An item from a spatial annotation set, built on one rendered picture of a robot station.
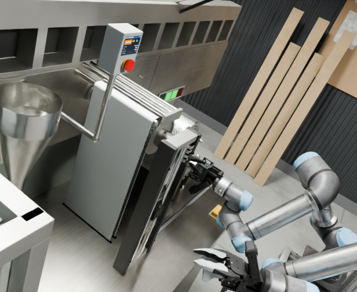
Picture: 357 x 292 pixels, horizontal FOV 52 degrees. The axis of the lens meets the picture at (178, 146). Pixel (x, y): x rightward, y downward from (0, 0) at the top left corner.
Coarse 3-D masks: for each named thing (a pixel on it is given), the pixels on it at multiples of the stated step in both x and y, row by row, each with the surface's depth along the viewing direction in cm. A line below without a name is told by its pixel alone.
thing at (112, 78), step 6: (108, 78) 86; (114, 78) 86; (108, 84) 87; (108, 90) 87; (108, 96) 88; (102, 102) 90; (108, 102) 89; (102, 108) 90; (102, 114) 91; (102, 120) 92; (96, 126) 93; (102, 126) 93; (96, 132) 93; (96, 138) 94
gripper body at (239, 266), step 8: (232, 256) 102; (224, 264) 103; (232, 264) 98; (240, 264) 100; (248, 264) 100; (240, 272) 97; (248, 272) 98; (264, 272) 100; (224, 280) 98; (232, 280) 98; (240, 280) 97; (248, 280) 99; (264, 280) 99; (224, 288) 98; (232, 288) 100; (240, 288) 98; (248, 288) 100; (256, 288) 101; (264, 288) 98
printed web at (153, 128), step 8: (160, 120) 117; (176, 120) 143; (184, 120) 144; (152, 128) 115; (176, 128) 142; (184, 128) 142; (144, 144) 117; (144, 152) 118; (144, 160) 138; (152, 160) 136; (136, 168) 122; (136, 176) 123; (128, 192) 127; (120, 216) 133
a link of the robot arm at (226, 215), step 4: (224, 204) 152; (224, 208) 152; (228, 208) 150; (220, 212) 154; (224, 212) 152; (228, 212) 150; (232, 212) 150; (236, 212) 150; (220, 216) 154; (224, 216) 151; (228, 216) 150; (232, 216) 149; (236, 216) 149; (216, 220) 156; (220, 220) 154; (224, 220) 150; (228, 220) 148; (232, 220) 148; (236, 220) 147; (240, 220) 148; (220, 224) 154; (224, 224) 150; (224, 228) 154
